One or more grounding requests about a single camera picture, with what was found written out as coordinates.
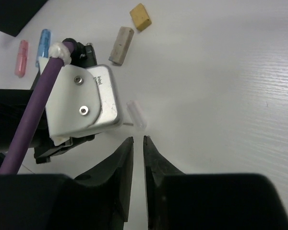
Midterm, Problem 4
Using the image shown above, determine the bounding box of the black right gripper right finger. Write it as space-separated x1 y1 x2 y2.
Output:
143 136 288 230

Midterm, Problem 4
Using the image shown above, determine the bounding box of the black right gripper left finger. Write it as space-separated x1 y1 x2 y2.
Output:
0 137 133 230

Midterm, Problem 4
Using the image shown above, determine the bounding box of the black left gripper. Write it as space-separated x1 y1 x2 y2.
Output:
0 38 98 165

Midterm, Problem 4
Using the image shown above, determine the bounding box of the pink pen cap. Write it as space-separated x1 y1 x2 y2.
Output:
14 40 29 78

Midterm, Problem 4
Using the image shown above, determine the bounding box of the blue pen cap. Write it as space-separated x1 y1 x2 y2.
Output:
36 29 51 68

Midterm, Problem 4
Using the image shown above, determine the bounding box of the black pen holder box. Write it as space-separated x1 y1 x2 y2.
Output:
0 0 47 37

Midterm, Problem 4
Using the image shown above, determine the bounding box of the clear pen cap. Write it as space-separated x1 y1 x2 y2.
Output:
126 101 147 131

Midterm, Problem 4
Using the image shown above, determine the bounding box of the grey eraser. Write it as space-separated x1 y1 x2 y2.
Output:
109 26 134 66

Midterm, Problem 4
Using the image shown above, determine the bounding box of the yellow eraser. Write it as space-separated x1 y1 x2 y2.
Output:
130 3 152 32

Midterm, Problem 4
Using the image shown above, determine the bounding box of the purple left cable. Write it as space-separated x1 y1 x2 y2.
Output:
0 42 77 174

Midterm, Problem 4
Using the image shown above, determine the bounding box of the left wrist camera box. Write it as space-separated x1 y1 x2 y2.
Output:
46 65 123 146

